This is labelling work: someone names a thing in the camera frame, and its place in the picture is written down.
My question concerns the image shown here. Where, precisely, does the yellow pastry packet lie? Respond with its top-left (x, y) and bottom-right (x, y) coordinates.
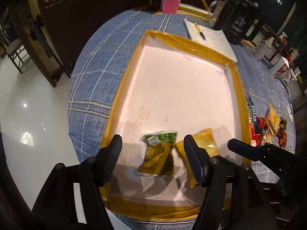
top-left (175, 128), bottom-right (220, 188)

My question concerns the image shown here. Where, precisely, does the large red snack packet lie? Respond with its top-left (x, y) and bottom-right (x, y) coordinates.
top-left (277, 128), bottom-right (287, 149)

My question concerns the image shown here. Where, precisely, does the red black candy packet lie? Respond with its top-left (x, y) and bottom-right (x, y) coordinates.
top-left (254, 117), bottom-right (267, 145)

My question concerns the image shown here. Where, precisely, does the salted egg cracker packet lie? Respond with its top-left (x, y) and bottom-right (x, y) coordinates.
top-left (265, 104), bottom-right (280, 136)

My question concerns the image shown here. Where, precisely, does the green gold pea snack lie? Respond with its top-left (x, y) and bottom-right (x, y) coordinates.
top-left (137, 131), bottom-right (177, 177)

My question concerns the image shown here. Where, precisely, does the yellow taped foam tray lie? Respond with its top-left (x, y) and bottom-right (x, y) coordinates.
top-left (102, 30), bottom-right (251, 221)

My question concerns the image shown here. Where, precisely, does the patterned paper cup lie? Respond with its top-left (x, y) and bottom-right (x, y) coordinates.
top-left (281, 67), bottom-right (301, 86)

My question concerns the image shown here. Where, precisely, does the blue plaid tablecloth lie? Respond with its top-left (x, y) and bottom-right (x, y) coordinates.
top-left (68, 10), bottom-right (296, 230)

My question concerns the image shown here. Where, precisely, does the white notebook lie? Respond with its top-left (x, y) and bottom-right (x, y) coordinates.
top-left (184, 17), bottom-right (237, 62)

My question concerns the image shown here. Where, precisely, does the black yellow pen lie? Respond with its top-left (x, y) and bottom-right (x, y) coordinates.
top-left (193, 21), bottom-right (206, 40)

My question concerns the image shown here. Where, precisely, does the black electric kettle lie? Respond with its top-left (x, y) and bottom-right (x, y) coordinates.
top-left (212, 0), bottom-right (264, 45)

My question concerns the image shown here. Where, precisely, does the dark wooden cabinet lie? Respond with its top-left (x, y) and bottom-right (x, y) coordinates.
top-left (37, 0), bottom-right (162, 72)

